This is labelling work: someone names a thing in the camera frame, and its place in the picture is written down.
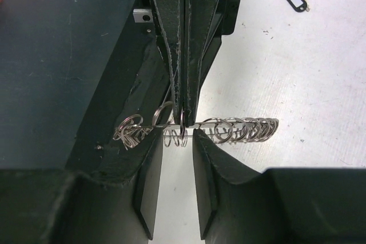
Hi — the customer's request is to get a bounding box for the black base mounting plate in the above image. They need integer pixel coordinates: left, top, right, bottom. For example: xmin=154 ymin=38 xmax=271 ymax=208
xmin=0 ymin=0 xmax=172 ymax=176

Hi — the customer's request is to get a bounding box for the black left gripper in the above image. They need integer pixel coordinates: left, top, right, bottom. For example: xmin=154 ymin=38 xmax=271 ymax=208
xmin=135 ymin=0 xmax=241 ymax=127

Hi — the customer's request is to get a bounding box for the metal disc with keyrings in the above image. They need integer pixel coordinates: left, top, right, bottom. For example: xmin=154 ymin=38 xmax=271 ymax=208
xmin=113 ymin=101 xmax=280 ymax=151

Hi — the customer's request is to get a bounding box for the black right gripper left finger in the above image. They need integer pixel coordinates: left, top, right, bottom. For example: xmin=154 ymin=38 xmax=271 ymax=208
xmin=91 ymin=129 xmax=163 ymax=241

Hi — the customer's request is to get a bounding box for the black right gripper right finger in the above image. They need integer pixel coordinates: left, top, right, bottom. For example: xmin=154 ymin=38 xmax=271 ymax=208
xmin=193 ymin=130 xmax=266 ymax=241

